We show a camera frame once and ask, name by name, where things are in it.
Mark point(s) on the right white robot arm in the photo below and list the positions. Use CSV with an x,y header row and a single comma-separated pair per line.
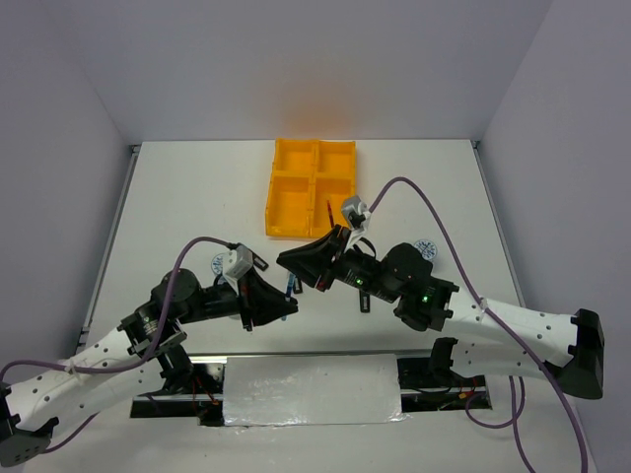
x,y
477,336

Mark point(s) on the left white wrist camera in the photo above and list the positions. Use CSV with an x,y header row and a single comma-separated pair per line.
x,y
236,262

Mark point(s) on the red pen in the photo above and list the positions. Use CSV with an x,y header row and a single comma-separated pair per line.
x,y
330,214

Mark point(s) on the blue gel pen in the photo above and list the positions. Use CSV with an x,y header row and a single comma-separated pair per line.
x,y
289,291

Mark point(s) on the left blue putty jar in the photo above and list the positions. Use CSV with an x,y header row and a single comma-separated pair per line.
x,y
217,264

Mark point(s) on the yellow four-compartment organizer tray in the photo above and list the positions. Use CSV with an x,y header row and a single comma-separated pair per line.
x,y
304,174

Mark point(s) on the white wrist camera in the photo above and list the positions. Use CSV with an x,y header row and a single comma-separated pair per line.
x,y
236,262
357,215

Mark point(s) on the blue putty jar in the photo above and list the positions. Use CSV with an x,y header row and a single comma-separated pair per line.
x,y
217,264
427,248

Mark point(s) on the blue cap black highlighter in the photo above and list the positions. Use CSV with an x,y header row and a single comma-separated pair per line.
x,y
259,263

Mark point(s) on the pink cap black highlighter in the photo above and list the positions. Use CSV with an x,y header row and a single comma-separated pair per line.
x,y
365,302

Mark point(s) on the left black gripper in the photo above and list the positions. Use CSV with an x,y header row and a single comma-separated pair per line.
x,y
261,296

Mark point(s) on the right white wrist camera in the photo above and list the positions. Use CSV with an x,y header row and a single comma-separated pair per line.
x,y
357,215

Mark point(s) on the silver foil covered panel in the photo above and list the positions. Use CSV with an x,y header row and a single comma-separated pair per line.
x,y
311,391

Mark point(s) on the right blue putty jar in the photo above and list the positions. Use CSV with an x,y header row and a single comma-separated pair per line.
x,y
427,248

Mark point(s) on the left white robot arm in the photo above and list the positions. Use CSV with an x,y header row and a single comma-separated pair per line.
x,y
143,354

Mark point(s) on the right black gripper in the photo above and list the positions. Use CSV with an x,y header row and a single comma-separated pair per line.
x,y
312,260

